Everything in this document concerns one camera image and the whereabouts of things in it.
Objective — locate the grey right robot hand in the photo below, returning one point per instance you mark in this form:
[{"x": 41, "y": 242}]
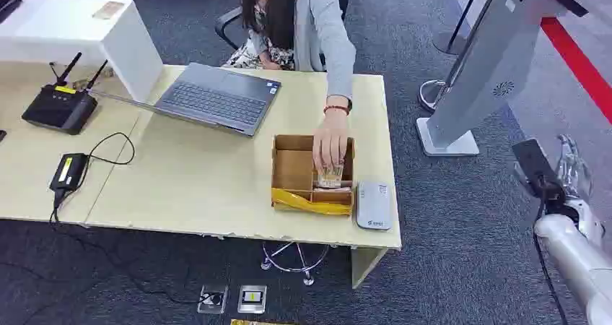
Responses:
[{"x": 576, "y": 172}]

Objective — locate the person's right hand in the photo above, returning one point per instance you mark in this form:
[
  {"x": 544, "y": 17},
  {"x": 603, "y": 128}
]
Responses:
[{"x": 271, "y": 65}]

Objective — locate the person's left hand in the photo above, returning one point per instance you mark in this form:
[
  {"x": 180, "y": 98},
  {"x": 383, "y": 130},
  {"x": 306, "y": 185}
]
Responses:
[{"x": 331, "y": 136}]

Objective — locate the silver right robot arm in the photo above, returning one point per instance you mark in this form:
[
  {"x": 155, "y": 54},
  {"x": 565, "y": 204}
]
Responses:
[{"x": 581, "y": 260}]

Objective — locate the wooden card box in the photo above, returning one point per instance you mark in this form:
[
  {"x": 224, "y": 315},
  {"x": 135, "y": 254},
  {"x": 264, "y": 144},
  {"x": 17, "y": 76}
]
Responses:
[{"x": 291, "y": 169}]

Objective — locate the person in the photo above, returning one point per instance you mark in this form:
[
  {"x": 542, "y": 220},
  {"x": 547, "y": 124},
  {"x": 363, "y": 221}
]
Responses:
[{"x": 318, "y": 21}]

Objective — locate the grey laptop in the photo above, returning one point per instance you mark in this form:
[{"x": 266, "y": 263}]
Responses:
[{"x": 215, "y": 100}]

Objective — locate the yellow tape strip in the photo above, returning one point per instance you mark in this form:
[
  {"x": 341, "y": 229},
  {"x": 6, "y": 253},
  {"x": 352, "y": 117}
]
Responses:
[{"x": 306, "y": 203}]

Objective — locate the grey card reader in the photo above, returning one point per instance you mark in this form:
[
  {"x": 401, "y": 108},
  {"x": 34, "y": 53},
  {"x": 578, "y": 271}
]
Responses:
[{"x": 374, "y": 205}]

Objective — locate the chrome stool base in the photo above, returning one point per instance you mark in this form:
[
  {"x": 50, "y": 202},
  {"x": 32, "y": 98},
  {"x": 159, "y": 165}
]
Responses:
[{"x": 306, "y": 268}]

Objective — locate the pale wooden desk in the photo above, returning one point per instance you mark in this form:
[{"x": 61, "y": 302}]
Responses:
[{"x": 191, "y": 179}]

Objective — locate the silver kiosk stand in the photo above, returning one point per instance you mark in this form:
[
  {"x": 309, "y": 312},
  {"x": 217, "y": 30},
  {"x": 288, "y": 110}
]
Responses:
[{"x": 487, "y": 59}]

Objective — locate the card on cabinet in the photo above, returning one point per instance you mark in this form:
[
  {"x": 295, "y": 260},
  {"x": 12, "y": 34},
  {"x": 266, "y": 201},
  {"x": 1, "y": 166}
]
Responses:
[{"x": 108, "y": 10}]

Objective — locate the floor socket with label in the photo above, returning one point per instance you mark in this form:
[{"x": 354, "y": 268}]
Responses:
[{"x": 252, "y": 299}]

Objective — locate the yellow patterned object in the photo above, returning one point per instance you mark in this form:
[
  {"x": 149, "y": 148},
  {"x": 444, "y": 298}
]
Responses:
[{"x": 258, "y": 322}]

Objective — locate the floor socket with plug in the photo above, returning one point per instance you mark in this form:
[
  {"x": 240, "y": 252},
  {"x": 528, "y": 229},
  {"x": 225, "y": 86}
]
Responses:
[{"x": 212, "y": 299}]

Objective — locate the white cabinet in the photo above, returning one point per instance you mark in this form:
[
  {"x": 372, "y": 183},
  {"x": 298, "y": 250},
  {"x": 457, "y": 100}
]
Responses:
[{"x": 62, "y": 31}]

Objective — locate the black router with antennas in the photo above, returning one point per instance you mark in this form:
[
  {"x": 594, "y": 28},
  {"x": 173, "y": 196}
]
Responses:
[{"x": 59, "y": 110}]

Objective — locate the black power adapter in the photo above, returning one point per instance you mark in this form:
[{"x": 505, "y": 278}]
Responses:
[{"x": 69, "y": 170}]

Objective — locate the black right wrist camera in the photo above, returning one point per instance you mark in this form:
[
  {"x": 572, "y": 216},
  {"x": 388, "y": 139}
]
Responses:
[{"x": 535, "y": 165}]

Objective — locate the stanchion post with base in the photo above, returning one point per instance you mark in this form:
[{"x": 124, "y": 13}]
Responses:
[{"x": 452, "y": 43}]

